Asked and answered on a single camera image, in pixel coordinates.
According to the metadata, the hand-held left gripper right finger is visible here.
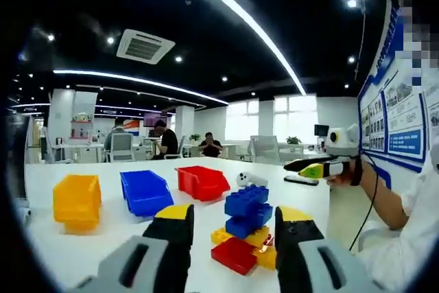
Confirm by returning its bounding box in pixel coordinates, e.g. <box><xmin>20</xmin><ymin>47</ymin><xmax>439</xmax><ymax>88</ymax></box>
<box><xmin>274</xmin><ymin>205</ymin><xmax>383</xmax><ymax>293</ymax></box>

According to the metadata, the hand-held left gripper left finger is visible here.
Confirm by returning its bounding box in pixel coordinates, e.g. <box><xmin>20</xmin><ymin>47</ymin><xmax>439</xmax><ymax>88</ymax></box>
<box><xmin>67</xmin><ymin>203</ymin><xmax>195</xmax><ymax>293</ymax></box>

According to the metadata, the yellow toy block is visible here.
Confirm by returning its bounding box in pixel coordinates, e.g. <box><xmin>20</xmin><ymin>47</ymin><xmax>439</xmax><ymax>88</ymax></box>
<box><xmin>252</xmin><ymin>244</ymin><xmax>278</xmax><ymax>271</ymax></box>
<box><xmin>210</xmin><ymin>225</ymin><xmax>272</xmax><ymax>249</ymax></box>

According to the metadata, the blue plastic bin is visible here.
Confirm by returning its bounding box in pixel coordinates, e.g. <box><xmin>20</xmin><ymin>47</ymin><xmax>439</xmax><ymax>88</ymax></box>
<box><xmin>119</xmin><ymin>169</ymin><xmax>175</xmax><ymax>220</ymax></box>

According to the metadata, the blue toy block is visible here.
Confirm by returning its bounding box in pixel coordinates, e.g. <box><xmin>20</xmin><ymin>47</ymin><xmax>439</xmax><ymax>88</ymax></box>
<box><xmin>225</xmin><ymin>203</ymin><xmax>274</xmax><ymax>240</ymax></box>
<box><xmin>224</xmin><ymin>184</ymin><xmax>270</xmax><ymax>219</ymax></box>

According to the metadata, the red toy block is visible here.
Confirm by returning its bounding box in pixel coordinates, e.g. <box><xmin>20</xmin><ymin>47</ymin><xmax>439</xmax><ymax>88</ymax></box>
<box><xmin>210</xmin><ymin>236</ymin><xmax>259</xmax><ymax>277</ymax></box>

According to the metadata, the yellow plastic bin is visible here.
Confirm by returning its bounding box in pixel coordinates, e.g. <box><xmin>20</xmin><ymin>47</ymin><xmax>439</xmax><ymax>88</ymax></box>
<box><xmin>52</xmin><ymin>173</ymin><xmax>103</xmax><ymax>235</ymax></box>

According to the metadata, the red plastic bin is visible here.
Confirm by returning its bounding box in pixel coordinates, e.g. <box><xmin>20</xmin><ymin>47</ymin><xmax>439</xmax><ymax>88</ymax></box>
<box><xmin>174</xmin><ymin>165</ymin><xmax>232</xmax><ymax>202</ymax></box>

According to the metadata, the person's right hand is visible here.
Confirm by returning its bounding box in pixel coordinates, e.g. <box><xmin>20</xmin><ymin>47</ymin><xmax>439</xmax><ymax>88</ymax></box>
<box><xmin>325</xmin><ymin>170</ymin><xmax>354</xmax><ymax>188</ymax></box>

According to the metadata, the black flat phone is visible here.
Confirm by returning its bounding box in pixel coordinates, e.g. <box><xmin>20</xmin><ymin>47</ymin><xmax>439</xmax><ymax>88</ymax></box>
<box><xmin>283</xmin><ymin>174</ymin><xmax>320</xmax><ymax>187</ymax></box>

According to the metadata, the white handheld controller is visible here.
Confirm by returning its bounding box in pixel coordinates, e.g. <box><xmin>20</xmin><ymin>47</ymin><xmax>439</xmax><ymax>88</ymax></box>
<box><xmin>235</xmin><ymin>171</ymin><xmax>270</xmax><ymax>188</ymax></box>

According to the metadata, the white mesh office chair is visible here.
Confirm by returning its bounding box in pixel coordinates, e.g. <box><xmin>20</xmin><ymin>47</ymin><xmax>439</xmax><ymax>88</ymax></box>
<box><xmin>108</xmin><ymin>132</ymin><xmax>136</xmax><ymax>163</ymax></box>

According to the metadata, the pink display shelf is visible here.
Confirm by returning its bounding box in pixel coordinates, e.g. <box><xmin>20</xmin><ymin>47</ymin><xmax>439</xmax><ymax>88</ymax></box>
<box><xmin>69</xmin><ymin>112</ymin><xmax>94</xmax><ymax>143</ymax></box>

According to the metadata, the long ceiling light strip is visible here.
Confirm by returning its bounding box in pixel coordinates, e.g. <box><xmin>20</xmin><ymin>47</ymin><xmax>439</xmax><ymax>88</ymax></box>
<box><xmin>52</xmin><ymin>69</ymin><xmax>230</xmax><ymax>106</ymax></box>
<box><xmin>161</xmin><ymin>0</ymin><xmax>308</xmax><ymax>97</ymax></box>

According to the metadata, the ceiling air conditioner vent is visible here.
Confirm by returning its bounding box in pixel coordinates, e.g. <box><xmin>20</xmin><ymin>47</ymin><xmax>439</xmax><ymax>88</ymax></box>
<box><xmin>116</xmin><ymin>28</ymin><xmax>176</xmax><ymax>66</ymax></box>

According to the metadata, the black wrist strap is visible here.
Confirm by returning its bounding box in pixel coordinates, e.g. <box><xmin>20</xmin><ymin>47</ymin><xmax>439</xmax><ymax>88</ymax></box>
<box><xmin>348</xmin><ymin>157</ymin><xmax>364</xmax><ymax>187</ymax></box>

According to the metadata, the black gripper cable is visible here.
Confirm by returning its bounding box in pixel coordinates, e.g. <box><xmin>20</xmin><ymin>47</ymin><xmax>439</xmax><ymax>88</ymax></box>
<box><xmin>348</xmin><ymin>152</ymin><xmax>380</xmax><ymax>252</ymax></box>

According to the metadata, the blue white wall board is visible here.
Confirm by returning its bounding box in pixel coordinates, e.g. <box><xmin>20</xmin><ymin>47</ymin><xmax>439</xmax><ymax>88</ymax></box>
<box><xmin>357</xmin><ymin>0</ymin><xmax>439</xmax><ymax>174</ymax></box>

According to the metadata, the wall display screen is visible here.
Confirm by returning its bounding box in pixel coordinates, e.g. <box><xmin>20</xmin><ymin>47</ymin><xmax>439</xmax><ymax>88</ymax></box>
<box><xmin>143</xmin><ymin>112</ymin><xmax>168</xmax><ymax>128</ymax></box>

